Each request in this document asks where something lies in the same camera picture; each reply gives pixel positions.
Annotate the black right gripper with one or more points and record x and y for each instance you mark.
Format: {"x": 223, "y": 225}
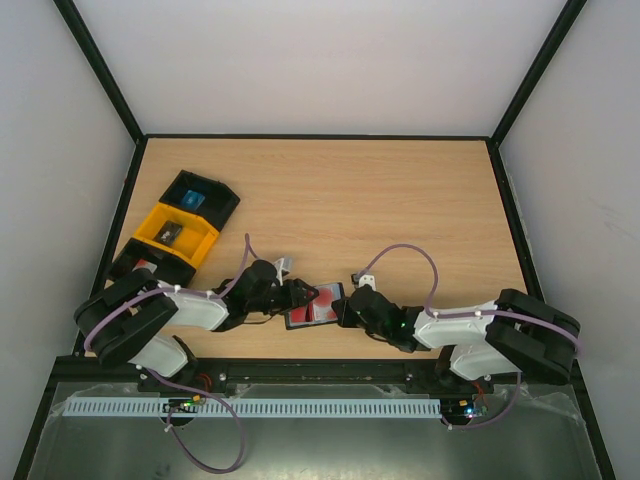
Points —
{"x": 350, "y": 308}

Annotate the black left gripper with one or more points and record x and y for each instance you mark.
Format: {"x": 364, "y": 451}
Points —
{"x": 295, "y": 294}

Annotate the black card holder wallet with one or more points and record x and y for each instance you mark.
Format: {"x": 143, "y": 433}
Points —
{"x": 315, "y": 306}

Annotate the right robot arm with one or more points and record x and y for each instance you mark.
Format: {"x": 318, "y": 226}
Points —
{"x": 515, "y": 333}

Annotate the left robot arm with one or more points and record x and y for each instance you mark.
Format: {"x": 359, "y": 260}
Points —
{"x": 122, "y": 323}

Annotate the blue card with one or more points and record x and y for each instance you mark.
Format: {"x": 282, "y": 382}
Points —
{"x": 192, "y": 200}

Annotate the black VIP card in bin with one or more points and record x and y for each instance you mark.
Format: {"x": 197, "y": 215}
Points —
{"x": 168, "y": 233}

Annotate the red white card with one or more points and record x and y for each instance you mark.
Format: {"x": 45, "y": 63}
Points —
{"x": 145, "y": 264}

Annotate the yellow plastic bin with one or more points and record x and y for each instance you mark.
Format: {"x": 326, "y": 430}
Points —
{"x": 180, "y": 233}

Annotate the black plastic bin far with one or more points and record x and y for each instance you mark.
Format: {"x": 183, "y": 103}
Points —
{"x": 210, "y": 199}

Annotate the black plastic bin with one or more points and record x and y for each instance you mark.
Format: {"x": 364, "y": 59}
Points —
{"x": 210, "y": 199}
{"x": 163, "y": 265}

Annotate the black plastic bin near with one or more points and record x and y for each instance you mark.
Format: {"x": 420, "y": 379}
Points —
{"x": 163, "y": 265}

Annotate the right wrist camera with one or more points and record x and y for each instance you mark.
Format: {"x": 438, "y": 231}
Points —
{"x": 360, "y": 280}

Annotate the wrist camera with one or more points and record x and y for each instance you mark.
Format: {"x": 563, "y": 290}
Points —
{"x": 360, "y": 280}
{"x": 283, "y": 267}

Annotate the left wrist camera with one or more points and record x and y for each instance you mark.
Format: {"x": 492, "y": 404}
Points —
{"x": 283, "y": 267}

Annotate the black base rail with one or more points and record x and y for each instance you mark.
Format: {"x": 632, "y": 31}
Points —
{"x": 422, "y": 376}

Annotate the grey slotted cable duct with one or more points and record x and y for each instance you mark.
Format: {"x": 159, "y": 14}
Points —
{"x": 128, "y": 407}

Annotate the black frame post left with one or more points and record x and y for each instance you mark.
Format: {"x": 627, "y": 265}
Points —
{"x": 88, "y": 46}

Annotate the black frame post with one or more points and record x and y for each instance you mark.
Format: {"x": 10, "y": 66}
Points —
{"x": 553, "y": 40}
{"x": 88, "y": 46}

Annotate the black frame post right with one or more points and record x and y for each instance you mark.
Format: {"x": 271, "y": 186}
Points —
{"x": 553, "y": 40}

